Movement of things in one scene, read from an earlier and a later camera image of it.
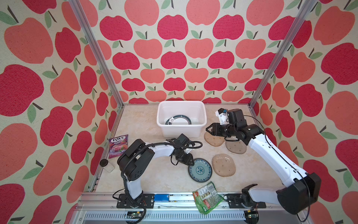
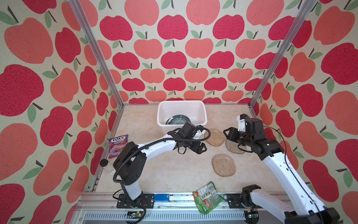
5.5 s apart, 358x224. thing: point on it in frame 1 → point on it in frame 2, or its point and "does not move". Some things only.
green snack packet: (207, 198) does not move
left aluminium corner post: (92, 42) does not move
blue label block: (161, 197) does not move
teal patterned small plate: (201, 171) → (178, 119)
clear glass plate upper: (214, 140) does not move
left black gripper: (188, 161) → (199, 150)
